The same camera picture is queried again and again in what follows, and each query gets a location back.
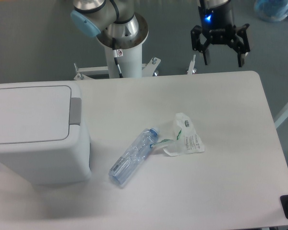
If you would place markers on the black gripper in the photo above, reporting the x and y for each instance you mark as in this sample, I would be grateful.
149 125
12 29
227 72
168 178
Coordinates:
217 26

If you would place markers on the white trash can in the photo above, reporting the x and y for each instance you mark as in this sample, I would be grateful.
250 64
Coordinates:
43 134

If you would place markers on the blue plastic bag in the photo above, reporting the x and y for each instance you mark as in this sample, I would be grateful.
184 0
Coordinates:
272 11

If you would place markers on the crumpled white plastic bag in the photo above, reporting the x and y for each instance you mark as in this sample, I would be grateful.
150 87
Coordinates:
185 141

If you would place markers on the clear plastic water bottle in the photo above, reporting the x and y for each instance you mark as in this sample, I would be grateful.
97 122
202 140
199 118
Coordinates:
135 154

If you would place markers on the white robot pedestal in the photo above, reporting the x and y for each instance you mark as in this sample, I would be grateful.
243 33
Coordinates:
123 42

